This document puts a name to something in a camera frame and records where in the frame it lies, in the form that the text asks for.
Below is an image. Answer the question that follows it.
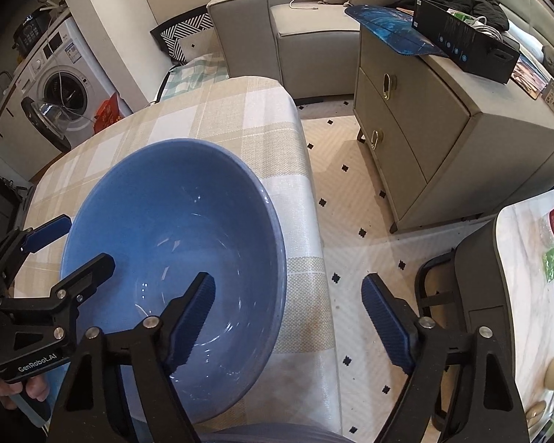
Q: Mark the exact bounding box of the blue bowl back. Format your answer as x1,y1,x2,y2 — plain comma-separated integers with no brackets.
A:
61,138,287,423

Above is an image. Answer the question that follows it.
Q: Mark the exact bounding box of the person left hand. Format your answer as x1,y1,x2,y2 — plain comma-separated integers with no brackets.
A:
0,375,49,410

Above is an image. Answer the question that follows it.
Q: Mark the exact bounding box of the white washing machine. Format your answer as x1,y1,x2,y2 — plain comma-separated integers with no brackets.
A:
0,13,116,162

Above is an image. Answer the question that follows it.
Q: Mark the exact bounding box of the grey drawer cabinet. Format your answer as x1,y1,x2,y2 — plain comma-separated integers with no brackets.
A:
354,29,554,233

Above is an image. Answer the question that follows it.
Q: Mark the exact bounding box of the beige checked tablecloth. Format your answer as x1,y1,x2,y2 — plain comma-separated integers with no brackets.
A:
14,77,341,432

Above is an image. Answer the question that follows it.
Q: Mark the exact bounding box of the black pressure cooker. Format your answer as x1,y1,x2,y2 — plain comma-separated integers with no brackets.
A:
13,6,51,58

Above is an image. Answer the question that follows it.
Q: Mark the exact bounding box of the black patterned chair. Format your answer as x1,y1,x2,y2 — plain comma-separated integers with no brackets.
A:
150,5,215,65

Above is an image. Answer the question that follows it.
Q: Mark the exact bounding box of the black storage box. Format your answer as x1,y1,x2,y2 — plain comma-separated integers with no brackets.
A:
412,0,520,84

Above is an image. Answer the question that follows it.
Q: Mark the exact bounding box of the grey sofa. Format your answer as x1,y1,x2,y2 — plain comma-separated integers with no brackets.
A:
206,0,458,100

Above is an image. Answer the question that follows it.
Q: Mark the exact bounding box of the black jacket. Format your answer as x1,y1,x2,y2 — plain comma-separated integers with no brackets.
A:
426,0,509,32

